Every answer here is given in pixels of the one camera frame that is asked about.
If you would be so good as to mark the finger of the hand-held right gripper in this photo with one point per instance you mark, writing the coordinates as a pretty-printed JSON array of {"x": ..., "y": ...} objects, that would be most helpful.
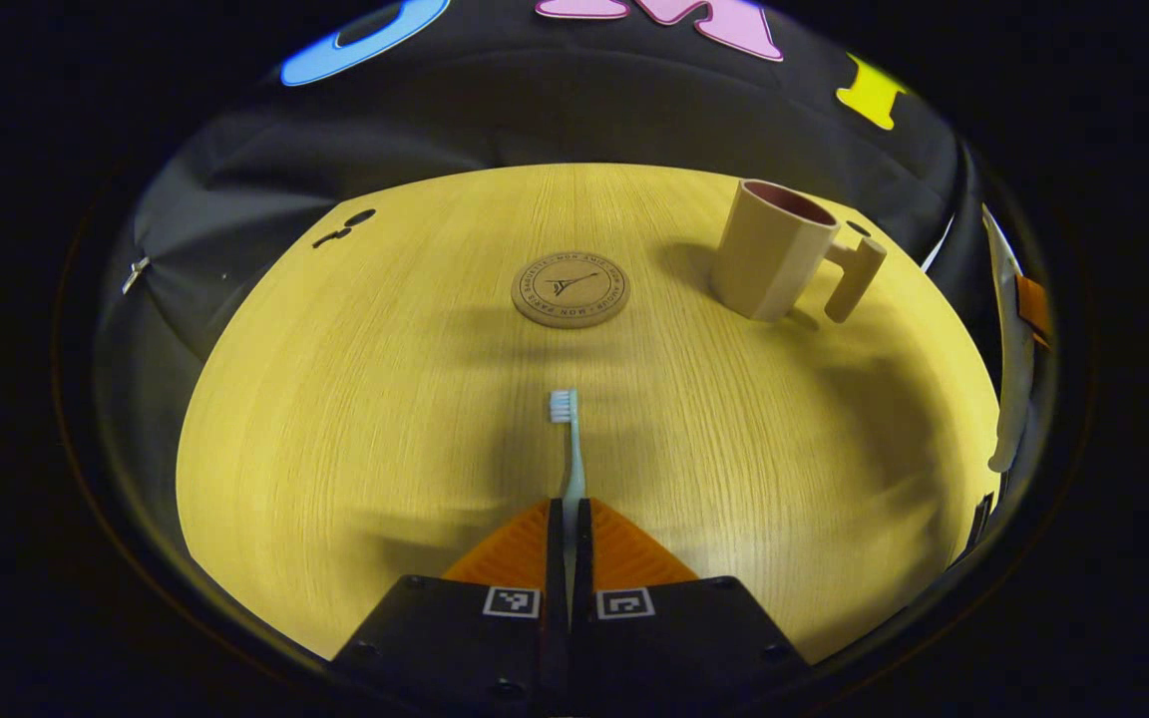
[{"x": 1035, "y": 309}]

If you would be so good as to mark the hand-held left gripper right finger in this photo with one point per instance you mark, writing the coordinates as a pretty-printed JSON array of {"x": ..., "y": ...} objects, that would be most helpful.
[{"x": 582, "y": 558}]

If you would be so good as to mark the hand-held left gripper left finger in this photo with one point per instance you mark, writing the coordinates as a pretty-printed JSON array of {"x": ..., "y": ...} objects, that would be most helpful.
[{"x": 556, "y": 558}]

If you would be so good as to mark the white toothpaste tube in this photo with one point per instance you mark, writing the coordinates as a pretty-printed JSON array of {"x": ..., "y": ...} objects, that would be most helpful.
[{"x": 1011, "y": 379}]

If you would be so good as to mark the white toothbrush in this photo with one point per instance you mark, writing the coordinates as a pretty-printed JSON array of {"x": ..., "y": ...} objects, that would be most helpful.
[{"x": 573, "y": 469}]

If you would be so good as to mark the round wooden coaster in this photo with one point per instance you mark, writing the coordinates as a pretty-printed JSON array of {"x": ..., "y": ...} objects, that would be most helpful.
[{"x": 571, "y": 289}]

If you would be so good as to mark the beige cup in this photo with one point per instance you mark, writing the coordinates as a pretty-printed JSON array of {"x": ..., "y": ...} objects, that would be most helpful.
[{"x": 769, "y": 259}]

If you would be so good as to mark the black backdrop cloth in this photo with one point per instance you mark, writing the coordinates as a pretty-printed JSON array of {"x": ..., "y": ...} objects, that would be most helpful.
[{"x": 535, "y": 110}]

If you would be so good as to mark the silver metal clip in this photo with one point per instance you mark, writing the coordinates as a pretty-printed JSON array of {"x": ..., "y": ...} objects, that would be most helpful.
[{"x": 136, "y": 274}]

